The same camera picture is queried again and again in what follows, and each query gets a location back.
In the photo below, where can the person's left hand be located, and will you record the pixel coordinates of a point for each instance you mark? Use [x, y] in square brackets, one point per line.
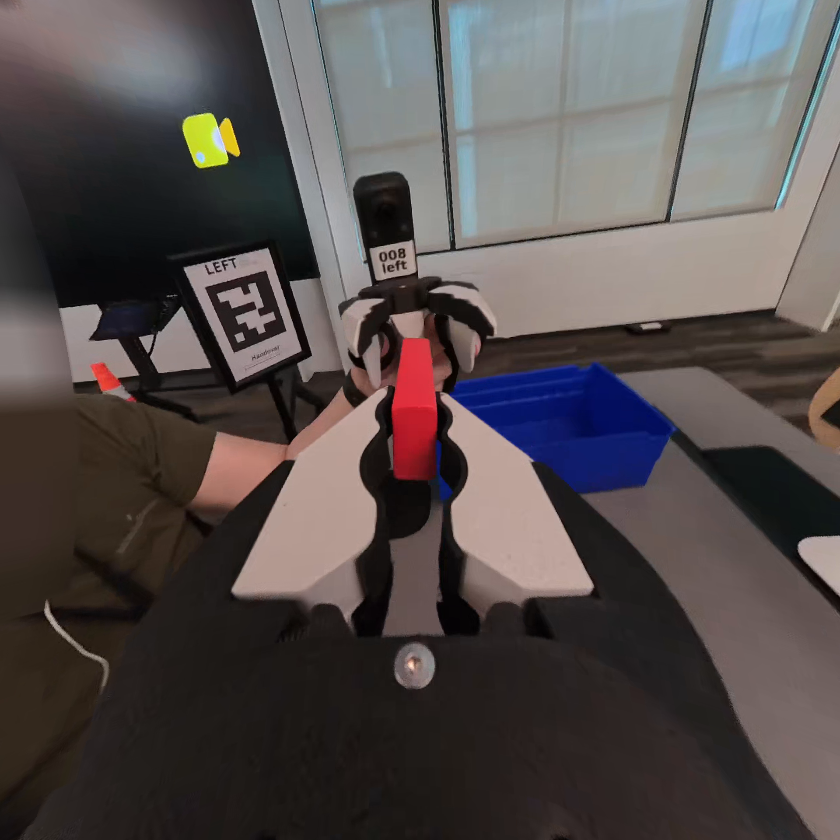
[441, 348]

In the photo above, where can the small tablet screen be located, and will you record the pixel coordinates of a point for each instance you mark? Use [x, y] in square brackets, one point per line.
[131, 318]

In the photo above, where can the large black wall screen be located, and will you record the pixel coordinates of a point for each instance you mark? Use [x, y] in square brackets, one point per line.
[131, 210]

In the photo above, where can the red device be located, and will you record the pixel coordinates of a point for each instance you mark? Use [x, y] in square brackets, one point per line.
[413, 426]

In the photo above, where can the black sign stand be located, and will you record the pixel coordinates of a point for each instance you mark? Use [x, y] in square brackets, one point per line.
[285, 407]

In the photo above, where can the black tablet stand pole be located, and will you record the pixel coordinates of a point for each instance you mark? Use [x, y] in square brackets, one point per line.
[148, 374]

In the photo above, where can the yellow green sticker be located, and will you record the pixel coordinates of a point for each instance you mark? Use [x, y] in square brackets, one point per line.
[203, 141]

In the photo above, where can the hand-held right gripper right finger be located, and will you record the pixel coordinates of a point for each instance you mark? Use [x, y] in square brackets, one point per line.
[518, 531]

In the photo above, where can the white marker sign board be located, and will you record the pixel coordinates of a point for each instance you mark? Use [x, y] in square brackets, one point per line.
[243, 308]

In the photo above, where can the black table mat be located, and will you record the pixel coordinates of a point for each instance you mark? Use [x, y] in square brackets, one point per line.
[774, 499]

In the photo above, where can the orange traffic cone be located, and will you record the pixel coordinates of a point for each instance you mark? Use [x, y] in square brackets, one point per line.
[108, 380]

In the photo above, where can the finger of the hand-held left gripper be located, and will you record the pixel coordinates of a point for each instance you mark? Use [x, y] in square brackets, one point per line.
[358, 328]
[469, 315]

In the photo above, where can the large paned window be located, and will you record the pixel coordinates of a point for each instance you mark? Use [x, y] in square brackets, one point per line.
[558, 98]

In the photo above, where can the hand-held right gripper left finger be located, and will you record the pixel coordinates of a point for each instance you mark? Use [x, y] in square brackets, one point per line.
[308, 531]

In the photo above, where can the white board stand base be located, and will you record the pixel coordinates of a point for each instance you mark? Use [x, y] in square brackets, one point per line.
[823, 564]

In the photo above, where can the person's left forearm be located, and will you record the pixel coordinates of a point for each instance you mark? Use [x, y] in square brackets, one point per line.
[249, 472]

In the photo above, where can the blue plastic bin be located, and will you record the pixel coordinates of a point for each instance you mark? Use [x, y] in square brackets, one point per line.
[590, 446]

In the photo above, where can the flat black floor device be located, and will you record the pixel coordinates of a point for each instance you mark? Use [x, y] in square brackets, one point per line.
[646, 327]

